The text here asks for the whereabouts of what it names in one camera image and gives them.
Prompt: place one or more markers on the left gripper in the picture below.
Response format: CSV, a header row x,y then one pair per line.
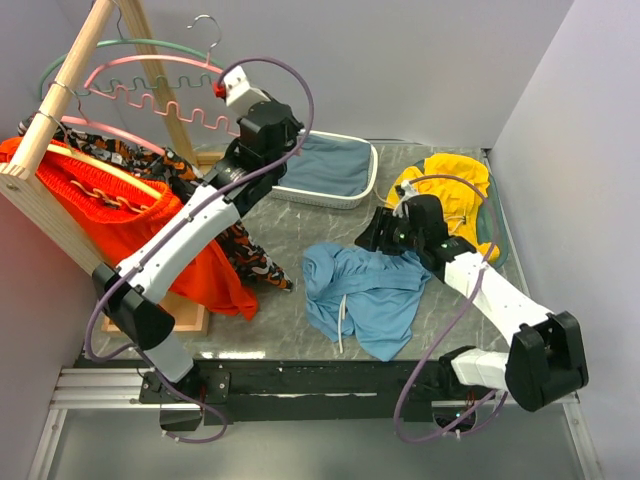
x,y
294,125

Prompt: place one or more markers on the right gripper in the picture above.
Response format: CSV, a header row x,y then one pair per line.
x,y
383,219

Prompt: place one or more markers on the light blue shorts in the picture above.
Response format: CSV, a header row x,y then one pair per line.
x,y
369,295

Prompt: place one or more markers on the pink wire hanger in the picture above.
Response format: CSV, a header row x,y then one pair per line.
x,y
142,99

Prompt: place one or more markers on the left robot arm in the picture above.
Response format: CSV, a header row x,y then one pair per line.
x,y
129,294

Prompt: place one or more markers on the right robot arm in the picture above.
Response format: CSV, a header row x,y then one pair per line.
x,y
546,358

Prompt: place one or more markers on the yellow shorts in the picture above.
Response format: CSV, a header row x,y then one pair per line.
x,y
460,204

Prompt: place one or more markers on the camouflage patterned shorts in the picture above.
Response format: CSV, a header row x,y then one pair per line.
x,y
249,259

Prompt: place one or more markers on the orange shorts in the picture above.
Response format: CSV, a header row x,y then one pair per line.
x,y
120,218

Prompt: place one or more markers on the cream hanger with orange shorts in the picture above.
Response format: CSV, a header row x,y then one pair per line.
x,y
100,167

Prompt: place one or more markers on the pink hanger with camo shorts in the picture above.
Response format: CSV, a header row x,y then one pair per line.
x,y
113,131

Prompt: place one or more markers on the white plastic basket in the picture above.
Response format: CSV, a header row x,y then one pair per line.
x,y
326,200

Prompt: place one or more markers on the grey-blue cloth in basket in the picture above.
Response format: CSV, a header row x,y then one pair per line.
x,y
329,164

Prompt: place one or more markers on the teal oval tray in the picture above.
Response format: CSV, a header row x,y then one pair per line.
x,y
490,225

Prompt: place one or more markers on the wooden clothes rack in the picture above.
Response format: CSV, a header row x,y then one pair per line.
x,y
20,186

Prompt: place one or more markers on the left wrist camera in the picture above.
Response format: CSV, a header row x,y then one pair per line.
x,y
237,92

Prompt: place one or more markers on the green wire hanger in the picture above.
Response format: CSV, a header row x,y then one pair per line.
x,y
138,82

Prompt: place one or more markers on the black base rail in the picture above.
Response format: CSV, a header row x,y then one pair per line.
x,y
234,391

